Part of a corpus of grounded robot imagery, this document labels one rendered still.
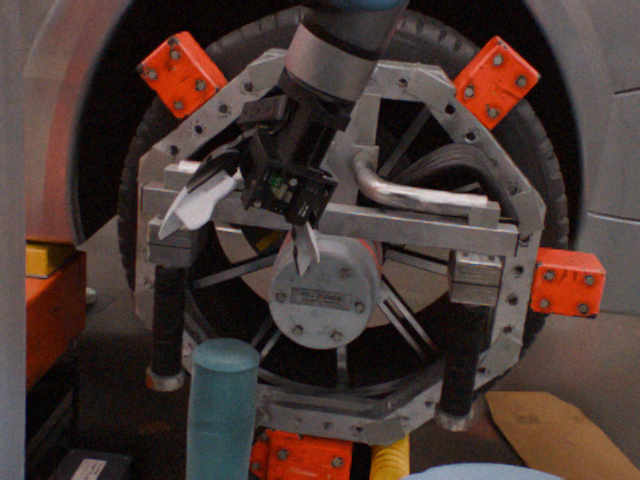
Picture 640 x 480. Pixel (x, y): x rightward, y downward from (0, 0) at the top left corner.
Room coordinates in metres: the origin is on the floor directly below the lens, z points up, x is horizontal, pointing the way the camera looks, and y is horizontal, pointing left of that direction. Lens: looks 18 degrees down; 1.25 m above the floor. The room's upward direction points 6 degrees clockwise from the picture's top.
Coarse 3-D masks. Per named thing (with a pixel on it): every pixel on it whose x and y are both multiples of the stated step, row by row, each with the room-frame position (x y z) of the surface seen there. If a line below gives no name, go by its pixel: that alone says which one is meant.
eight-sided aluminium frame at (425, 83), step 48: (240, 96) 1.13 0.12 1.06; (384, 96) 1.12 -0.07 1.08; (432, 96) 1.11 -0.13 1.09; (192, 144) 1.13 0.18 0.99; (480, 144) 1.11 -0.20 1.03; (528, 192) 1.10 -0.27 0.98; (144, 240) 1.14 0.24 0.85; (528, 240) 1.11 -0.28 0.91; (144, 288) 1.14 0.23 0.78; (528, 288) 1.10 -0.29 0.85; (192, 336) 1.14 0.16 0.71; (432, 384) 1.11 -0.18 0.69; (480, 384) 1.11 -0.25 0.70; (336, 432) 1.12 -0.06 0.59; (384, 432) 1.11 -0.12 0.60
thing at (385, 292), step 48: (480, 192) 1.22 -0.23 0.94; (192, 288) 1.24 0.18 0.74; (240, 288) 1.41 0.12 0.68; (384, 288) 1.22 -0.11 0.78; (240, 336) 1.26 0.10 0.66; (384, 336) 1.37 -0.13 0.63; (432, 336) 1.23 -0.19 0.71; (288, 384) 1.21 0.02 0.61; (336, 384) 1.22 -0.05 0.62; (384, 384) 1.20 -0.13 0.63
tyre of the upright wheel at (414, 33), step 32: (256, 32) 1.21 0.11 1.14; (288, 32) 1.21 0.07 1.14; (416, 32) 1.20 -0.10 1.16; (448, 32) 1.26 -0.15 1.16; (224, 64) 1.22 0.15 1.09; (448, 64) 1.19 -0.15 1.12; (160, 128) 1.22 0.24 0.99; (512, 128) 1.19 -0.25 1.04; (128, 160) 1.23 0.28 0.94; (544, 160) 1.19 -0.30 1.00; (128, 192) 1.23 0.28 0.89; (544, 192) 1.18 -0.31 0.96; (128, 224) 1.22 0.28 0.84; (544, 224) 1.18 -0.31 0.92; (128, 256) 1.23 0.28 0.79; (544, 320) 1.19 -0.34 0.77
